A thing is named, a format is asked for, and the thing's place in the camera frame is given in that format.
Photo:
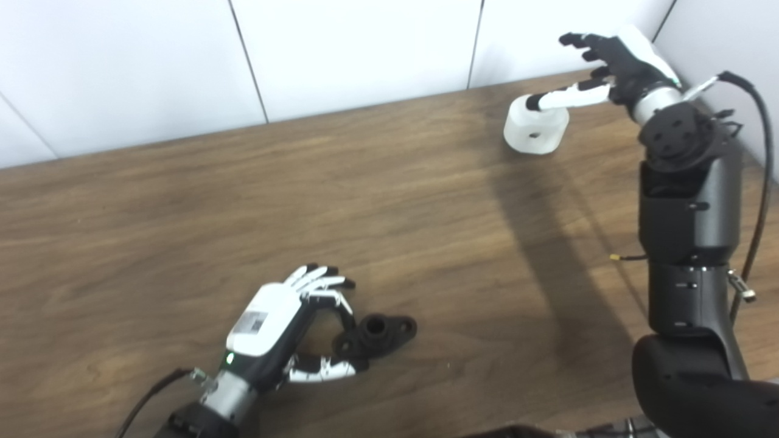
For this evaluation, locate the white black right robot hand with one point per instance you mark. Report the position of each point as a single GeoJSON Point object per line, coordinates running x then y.
{"type": "Point", "coordinates": [633, 64]}

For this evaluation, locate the round white piece with holes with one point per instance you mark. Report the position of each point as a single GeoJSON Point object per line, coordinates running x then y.
{"type": "Point", "coordinates": [517, 131]}

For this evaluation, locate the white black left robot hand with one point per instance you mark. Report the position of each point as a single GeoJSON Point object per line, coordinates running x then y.
{"type": "Point", "coordinates": [261, 322]}

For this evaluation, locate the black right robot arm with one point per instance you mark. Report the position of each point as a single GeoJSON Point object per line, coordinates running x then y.
{"type": "Point", "coordinates": [688, 213]}

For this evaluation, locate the black flanged holder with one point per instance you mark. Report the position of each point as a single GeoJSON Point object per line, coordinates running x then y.
{"type": "Point", "coordinates": [365, 344]}

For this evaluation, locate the dark robot torso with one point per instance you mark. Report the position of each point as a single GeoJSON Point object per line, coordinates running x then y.
{"type": "Point", "coordinates": [517, 433]}

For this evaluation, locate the silver plug connector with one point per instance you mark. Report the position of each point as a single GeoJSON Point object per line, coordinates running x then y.
{"type": "Point", "coordinates": [742, 287]}

